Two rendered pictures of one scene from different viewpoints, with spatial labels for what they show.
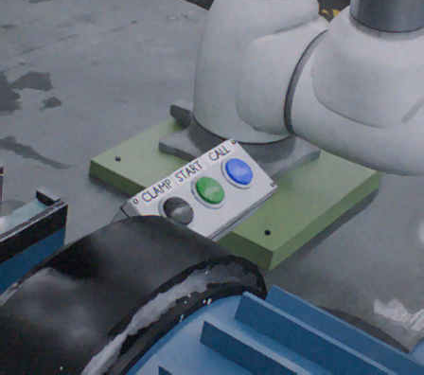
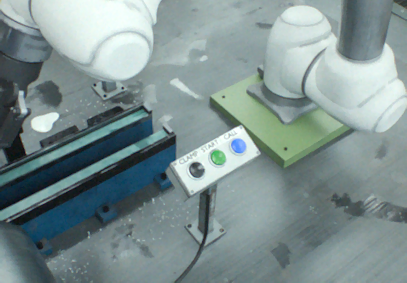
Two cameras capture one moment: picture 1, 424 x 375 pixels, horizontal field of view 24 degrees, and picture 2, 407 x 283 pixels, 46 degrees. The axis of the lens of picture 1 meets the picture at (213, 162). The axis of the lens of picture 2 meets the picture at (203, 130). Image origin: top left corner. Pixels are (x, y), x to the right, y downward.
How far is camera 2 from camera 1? 0.34 m
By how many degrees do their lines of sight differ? 22
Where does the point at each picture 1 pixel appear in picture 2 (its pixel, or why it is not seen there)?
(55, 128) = (200, 74)
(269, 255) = (283, 161)
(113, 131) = (229, 77)
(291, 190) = (307, 123)
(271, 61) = (296, 61)
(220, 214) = (221, 170)
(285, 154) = (307, 103)
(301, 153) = not seen: hidden behind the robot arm
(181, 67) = not seen: hidden behind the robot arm
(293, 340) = not seen: outside the picture
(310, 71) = (315, 70)
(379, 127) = (344, 107)
